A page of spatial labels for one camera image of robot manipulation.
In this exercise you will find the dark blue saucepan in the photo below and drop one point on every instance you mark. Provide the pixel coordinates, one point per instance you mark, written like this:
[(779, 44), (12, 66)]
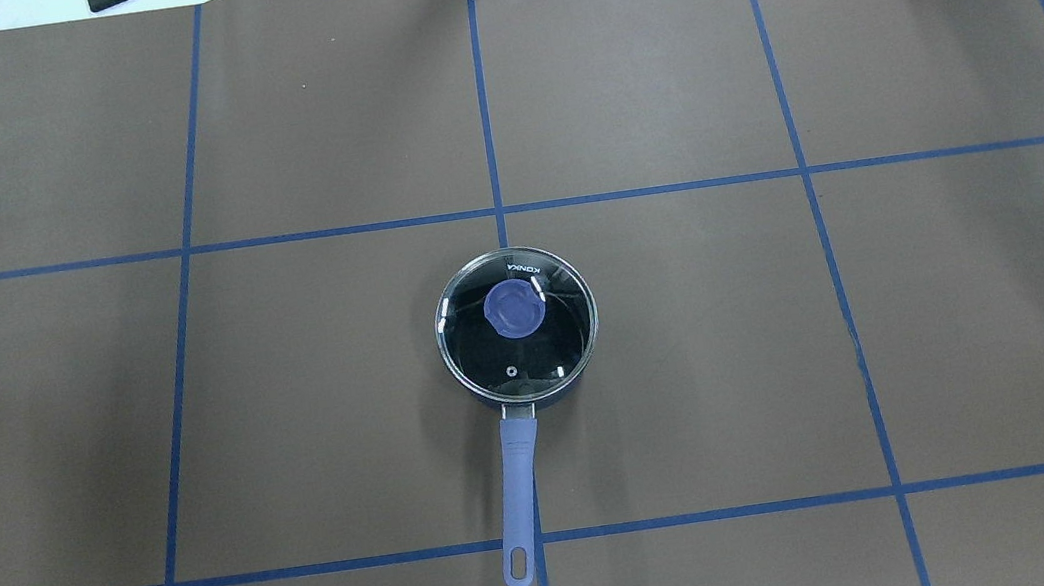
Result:
[(518, 440)]

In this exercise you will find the glass pot lid blue knob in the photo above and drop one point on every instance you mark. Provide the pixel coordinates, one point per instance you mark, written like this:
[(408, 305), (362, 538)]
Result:
[(517, 326)]

